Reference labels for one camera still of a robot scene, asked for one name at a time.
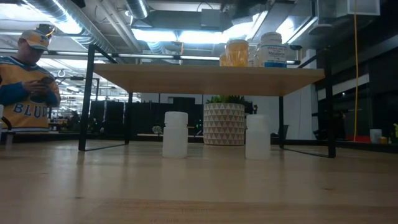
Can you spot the small translucent white bottle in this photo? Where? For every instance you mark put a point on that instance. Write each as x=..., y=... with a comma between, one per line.
x=257, y=137
x=175, y=134

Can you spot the orange pill bottle white cap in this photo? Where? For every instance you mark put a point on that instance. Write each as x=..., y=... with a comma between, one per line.
x=237, y=53

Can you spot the white melatonin supplement bottle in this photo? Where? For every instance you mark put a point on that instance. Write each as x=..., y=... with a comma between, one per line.
x=253, y=59
x=273, y=51

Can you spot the wooden shelf with black legs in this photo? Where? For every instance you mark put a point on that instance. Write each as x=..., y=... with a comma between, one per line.
x=202, y=79

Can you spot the succulent in patterned grey pot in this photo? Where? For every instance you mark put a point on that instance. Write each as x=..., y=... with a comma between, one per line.
x=224, y=124

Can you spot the small green plant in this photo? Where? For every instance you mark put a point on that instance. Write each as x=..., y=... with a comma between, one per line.
x=157, y=129

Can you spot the bright ceiling light panel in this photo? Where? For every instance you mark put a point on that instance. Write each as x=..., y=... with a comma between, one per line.
x=202, y=35

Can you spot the black partition panels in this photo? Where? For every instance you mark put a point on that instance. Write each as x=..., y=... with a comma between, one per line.
x=115, y=118

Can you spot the person's phone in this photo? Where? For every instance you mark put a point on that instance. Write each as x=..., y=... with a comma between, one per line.
x=45, y=81

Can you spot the red flat object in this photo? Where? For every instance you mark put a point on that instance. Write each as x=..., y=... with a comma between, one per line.
x=357, y=138

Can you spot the person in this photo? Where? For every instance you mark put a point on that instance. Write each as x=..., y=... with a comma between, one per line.
x=25, y=102

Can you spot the white cup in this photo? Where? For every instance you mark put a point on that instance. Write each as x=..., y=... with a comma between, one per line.
x=375, y=135

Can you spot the small yellow container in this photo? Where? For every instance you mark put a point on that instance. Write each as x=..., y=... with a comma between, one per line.
x=383, y=140

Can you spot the white ceiling unit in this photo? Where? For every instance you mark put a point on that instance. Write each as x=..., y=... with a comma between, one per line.
x=357, y=7

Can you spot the silver ventilation duct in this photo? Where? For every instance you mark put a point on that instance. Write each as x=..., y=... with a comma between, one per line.
x=136, y=7

